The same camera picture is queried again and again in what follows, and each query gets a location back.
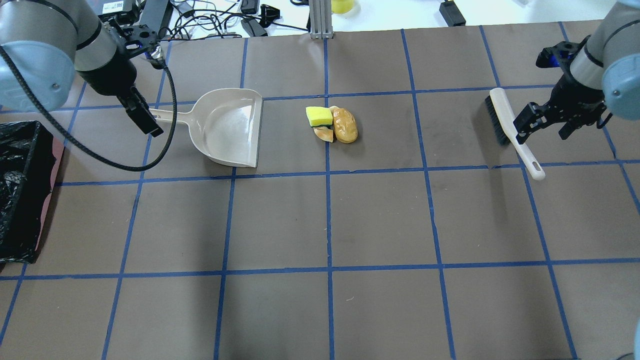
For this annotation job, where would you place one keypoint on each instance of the aluminium frame post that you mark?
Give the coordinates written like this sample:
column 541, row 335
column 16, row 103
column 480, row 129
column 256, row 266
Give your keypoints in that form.
column 320, row 16

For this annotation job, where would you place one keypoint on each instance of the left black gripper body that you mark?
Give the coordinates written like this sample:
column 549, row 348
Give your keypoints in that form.
column 106, row 76

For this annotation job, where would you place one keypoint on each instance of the bin with black bag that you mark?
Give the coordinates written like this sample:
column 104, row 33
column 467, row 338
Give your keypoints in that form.
column 30, row 157

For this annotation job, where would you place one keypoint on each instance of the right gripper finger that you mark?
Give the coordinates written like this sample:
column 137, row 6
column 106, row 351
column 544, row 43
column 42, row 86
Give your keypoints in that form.
column 533, row 117
column 570, row 127

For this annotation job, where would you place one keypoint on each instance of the beige hand brush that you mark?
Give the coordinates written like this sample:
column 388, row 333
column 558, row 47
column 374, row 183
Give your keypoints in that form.
column 502, row 118

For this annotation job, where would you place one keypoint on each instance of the yellow green sponge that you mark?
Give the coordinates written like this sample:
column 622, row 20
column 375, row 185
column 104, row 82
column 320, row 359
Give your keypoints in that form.
column 319, row 116

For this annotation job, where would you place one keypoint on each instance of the brown potato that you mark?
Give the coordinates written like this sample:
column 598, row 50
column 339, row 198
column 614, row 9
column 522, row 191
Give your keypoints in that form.
column 345, row 126

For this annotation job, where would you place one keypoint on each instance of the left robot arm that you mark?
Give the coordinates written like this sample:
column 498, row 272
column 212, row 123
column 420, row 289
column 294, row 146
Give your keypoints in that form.
column 52, row 41

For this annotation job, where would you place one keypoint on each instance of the beige dustpan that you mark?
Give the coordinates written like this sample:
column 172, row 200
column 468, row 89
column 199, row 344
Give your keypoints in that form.
column 225, row 125

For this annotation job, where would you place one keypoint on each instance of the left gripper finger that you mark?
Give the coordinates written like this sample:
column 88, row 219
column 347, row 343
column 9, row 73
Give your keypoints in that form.
column 138, row 111

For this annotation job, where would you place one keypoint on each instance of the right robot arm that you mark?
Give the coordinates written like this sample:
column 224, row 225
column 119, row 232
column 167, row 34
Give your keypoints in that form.
column 599, row 74

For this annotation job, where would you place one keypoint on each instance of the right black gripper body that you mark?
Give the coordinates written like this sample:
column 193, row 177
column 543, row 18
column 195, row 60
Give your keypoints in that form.
column 571, row 93

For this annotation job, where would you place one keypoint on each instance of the black power adapter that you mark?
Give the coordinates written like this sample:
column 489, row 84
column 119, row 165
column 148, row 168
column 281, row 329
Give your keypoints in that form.
column 451, row 14

